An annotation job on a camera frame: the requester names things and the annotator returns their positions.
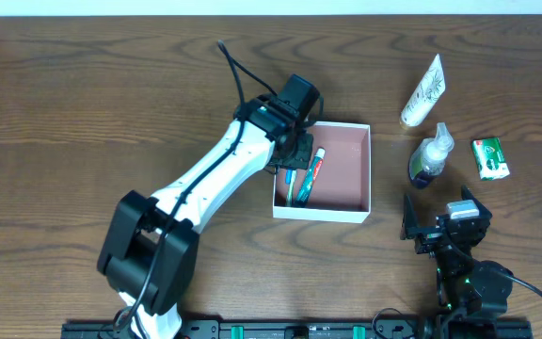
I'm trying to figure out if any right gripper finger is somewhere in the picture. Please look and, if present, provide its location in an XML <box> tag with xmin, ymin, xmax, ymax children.
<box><xmin>401</xmin><ymin>194</ymin><xmax>420</xmax><ymax>240</ymax></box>
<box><xmin>461</xmin><ymin>185</ymin><xmax>492</xmax><ymax>219</ymax></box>

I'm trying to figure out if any blue disposable razor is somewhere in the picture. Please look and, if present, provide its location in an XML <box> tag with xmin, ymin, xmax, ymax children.
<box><xmin>285</xmin><ymin>169</ymin><xmax>293</xmax><ymax>185</ymax></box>

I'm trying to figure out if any Colgate toothpaste tube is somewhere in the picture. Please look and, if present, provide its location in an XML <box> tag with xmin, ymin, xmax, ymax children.
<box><xmin>294</xmin><ymin>148</ymin><xmax>326</xmax><ymax>208</ymax></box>

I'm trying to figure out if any green white toothbrush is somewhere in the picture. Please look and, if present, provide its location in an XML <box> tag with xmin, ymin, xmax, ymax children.
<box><xmin>285</xmin><ymin>169</ymin><xmax>297</xmax><ymax>207</ymax></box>

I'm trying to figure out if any white cardboard box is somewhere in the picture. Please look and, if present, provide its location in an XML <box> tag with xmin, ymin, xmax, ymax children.
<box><xmin>272</xmin><ymin>121</ymin><xmax>371</xmax><ymax>223</ymax></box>

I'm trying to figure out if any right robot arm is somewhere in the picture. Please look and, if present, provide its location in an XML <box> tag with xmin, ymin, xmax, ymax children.
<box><xmin>400</xmin><ymin>186</ymin><xmax>513</xmax><ymax>338</ymax></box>

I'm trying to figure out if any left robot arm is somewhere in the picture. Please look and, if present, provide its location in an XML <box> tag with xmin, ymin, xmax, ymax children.
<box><xmin>97</xmin><ymin>93</ymin><xmax>324</xmax><ymax>338</ymax></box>

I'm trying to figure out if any green soap bar packet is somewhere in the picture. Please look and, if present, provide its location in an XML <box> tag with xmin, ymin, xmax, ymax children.
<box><xmin>471</xmin><ymin>137</ymin><xmax>510</xmax><ymax>181</ymax></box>

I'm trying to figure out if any clear pump soap bottle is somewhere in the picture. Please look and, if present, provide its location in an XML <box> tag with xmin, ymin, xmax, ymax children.
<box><xmin>408</xmin><ymin>122</ymin><xmax>454</xmax><ymax>189</ymax></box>

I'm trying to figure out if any white floral lotion tube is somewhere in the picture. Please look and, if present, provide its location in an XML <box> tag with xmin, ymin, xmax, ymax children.
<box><xmin>400</xmin><ymin>54</ymin><xmax>446</xmax><ymax>129</ymax></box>

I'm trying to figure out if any black mounting rail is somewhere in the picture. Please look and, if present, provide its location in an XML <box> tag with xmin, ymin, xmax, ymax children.
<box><xmin>59</xmin><ymin>317</ymin><xmax>534</xmax><ymax>339</ymax></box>

